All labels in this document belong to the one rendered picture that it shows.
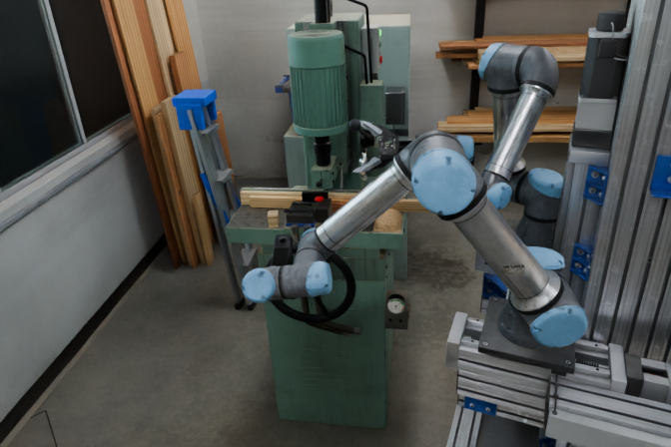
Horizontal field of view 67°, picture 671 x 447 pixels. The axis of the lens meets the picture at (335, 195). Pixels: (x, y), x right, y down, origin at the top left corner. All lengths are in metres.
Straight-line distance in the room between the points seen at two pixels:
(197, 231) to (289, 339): 1.40
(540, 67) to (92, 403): 2.22
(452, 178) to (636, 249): 0.63
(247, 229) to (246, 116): 2.61
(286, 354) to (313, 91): 1.00
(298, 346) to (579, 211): 1.10
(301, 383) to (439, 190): 1.32
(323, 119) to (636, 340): 1.08
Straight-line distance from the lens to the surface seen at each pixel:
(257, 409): 2.36
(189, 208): 3.15
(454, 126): 3.63
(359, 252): 1.71
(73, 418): 2.60
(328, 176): 1.72
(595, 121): 1.42
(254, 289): 1.15
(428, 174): 0.97
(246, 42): 4.15
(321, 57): 1.57
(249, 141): 4.36
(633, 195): 1.40
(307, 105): 1.61
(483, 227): 1.06
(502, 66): 1.61
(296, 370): 2.09
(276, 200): 1.85
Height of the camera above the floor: 1.73
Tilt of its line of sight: 25 degrees down
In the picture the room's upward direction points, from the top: 3 degrees counter-clockwise
